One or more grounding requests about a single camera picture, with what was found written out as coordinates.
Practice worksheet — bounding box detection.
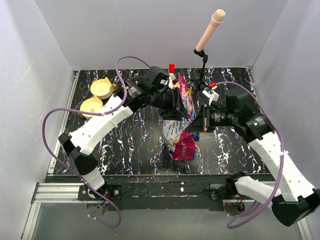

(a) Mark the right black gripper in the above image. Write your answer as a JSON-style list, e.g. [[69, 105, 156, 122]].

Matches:
[[184, 102, 237, 132]]

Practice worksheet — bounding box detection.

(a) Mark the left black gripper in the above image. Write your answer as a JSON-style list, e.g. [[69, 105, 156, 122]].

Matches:
[[149, 87, 189, 122]]

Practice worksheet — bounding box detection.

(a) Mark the pink pet food bag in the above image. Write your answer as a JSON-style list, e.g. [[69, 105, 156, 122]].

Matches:
[[162, 74, 200, 161]]

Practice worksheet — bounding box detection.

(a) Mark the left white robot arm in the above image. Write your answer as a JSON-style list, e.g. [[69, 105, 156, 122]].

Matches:
[[58, 75, 189, 200]]

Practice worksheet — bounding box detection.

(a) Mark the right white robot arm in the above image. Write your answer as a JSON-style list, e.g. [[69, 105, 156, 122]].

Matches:
[[185, 104, 320, 227]]

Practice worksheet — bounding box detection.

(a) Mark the upper yellow pet bowl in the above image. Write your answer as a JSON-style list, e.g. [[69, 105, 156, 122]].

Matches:
[[90, 77, 117, 100]]

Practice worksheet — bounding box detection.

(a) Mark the yellow pet bowl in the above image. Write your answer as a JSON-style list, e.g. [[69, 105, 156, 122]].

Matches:
[[79, 96, 103, 113], [90, 77, 117, 100]]

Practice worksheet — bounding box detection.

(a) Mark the lower yellow pet bowl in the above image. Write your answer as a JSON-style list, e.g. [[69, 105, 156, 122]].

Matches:
[[79, 96, 103, 113]]

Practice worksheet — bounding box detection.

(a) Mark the black microphone stand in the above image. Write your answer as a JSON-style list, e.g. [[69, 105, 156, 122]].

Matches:
[[191, 49, 210, 96]]

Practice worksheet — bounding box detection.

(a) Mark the red toy block tower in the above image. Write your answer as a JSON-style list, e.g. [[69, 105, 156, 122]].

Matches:
[[168, 63, 176, 75]]

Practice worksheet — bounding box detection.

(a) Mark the pink microphone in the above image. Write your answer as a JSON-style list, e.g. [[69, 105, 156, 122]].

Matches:
[[195, 9, 226, 52]]

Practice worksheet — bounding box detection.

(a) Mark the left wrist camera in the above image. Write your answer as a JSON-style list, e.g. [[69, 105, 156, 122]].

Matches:
[[144, 66, 170, 90]]

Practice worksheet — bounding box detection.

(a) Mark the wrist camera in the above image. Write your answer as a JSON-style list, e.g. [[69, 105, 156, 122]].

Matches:
[[201, 83, 253, 113], [144, 66, 170, 90]]

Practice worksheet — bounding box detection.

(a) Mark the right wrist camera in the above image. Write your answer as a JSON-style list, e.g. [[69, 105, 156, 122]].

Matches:
[[201, 83, 253, 113]]

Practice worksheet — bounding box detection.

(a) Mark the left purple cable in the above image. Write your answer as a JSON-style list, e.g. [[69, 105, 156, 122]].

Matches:
[[42, 56, 161, 228]]

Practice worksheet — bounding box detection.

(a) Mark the purple cable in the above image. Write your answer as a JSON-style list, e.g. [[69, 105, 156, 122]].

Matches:
[[212, 81, 288, 230], [42, 56, 161, 228]]

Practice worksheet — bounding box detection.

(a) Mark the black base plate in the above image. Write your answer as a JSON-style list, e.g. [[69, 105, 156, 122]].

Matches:
[[44, 174, 286, 212]]

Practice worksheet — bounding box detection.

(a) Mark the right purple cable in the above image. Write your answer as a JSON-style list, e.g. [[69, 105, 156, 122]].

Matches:
[[212, 81, 288, 230]]

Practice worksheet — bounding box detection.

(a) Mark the aluminium frame rail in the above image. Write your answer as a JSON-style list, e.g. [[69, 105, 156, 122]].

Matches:
[[21, 70, 313, 240]]

